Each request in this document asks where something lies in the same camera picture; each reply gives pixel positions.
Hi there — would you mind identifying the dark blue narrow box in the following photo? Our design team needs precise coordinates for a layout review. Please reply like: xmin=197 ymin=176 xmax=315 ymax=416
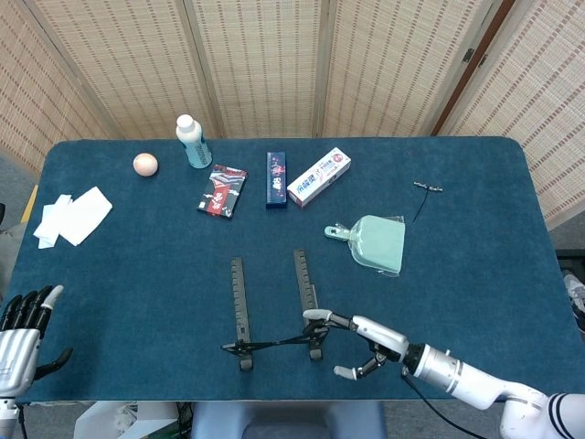
xmin=265 ymin=151 xmax=289 ymax=210

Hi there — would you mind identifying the white pink toothpaste box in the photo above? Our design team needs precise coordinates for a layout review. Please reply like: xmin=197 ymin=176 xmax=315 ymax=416
xmin=286 ymin=146 xmax=353 ymax=209

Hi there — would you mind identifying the grey blue robot torso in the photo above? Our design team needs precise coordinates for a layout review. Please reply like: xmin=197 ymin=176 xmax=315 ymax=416
xmin=190 ymin=401 xmax=388 ymax=439

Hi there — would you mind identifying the black red card box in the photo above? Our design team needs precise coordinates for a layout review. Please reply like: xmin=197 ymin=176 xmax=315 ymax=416
xmin=197 ymin=164 xmax=249 ymax=221

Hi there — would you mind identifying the black folding laptop stand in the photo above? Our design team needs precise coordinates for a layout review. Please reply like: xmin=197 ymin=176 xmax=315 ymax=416
xmin=220 ymin=249 xmax=331 ymax=372

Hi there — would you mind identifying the white blue plastic bottle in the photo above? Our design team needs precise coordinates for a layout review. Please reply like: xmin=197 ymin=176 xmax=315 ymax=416
xmin=175 ymin=114 xmax=214 ymax=169

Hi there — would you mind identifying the white cloth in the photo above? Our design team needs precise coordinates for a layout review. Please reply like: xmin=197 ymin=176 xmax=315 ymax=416
xmin=58 ymin=186 xmax=114 ymax=248

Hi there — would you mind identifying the blue tablecloth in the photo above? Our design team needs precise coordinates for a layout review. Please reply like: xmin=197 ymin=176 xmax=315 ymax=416
xmin=8 ymin=135 xmax=578 ymax=403

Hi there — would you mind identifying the mint green wrapped dustpan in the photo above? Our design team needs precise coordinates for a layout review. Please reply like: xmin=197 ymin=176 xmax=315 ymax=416
xmin=324 ymin=214 xmax=407 ymax=277

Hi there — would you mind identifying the bamboo folding screen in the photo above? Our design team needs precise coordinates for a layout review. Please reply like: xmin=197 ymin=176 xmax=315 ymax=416
xmin=0 ymin=0 xmax=585 ymax=230

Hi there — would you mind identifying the white sneaker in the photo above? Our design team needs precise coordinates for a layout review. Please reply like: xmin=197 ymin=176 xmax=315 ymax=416
xmin=562 ymin=269 xmax=585 ymax=333

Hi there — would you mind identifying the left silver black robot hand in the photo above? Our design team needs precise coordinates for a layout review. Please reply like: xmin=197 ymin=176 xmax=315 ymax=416
xmin=0 ymin=284 xmax=74 ymax=400

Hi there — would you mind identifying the metal T-handle corkscrew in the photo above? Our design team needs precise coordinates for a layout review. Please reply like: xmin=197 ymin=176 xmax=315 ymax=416
xmin=412 ymin=180 xmax=444 ymax=224

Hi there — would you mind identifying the peach coloured egg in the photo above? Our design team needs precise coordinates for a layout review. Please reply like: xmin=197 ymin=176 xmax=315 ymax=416
xmin=133 ymin=152 xmax=159 ymax=177

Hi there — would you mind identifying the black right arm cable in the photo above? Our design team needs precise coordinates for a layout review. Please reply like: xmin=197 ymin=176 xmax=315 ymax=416
xmin=401 ymin=369 xmax=485 ymax=439

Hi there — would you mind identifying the white paper tissue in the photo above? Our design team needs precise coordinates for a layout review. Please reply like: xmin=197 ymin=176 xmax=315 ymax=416
xmin=32 ymin=194 xmax=74 ymax=251

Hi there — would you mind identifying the white crumpled bag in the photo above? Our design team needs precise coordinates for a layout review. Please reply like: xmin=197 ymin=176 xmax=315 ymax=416
xmin=77 ymin=401 xmax=179 ymax=439

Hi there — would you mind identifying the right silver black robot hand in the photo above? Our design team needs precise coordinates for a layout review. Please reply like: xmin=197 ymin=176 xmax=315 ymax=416
xmin=302 ymin=308 xmax=410 ymax=380

